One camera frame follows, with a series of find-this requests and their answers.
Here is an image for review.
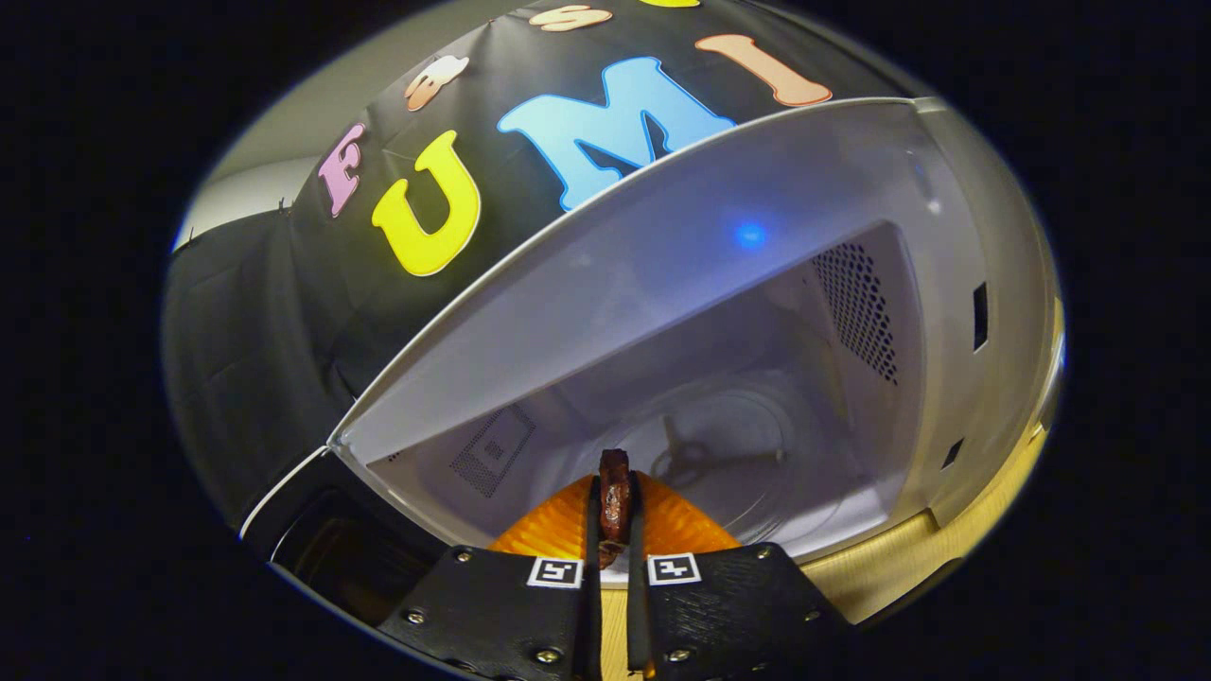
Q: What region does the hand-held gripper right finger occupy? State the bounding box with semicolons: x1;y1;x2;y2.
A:
626;471;852;681

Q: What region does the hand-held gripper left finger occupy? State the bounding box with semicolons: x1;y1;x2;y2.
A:
378;473;603;681

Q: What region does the brown meat piece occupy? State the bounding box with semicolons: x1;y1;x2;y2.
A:
598;449;633;570

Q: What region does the white toaster oven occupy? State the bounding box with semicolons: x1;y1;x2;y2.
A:
238;95;1065;627

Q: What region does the glass turntable plate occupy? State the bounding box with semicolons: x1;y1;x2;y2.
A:
615;388;857;551

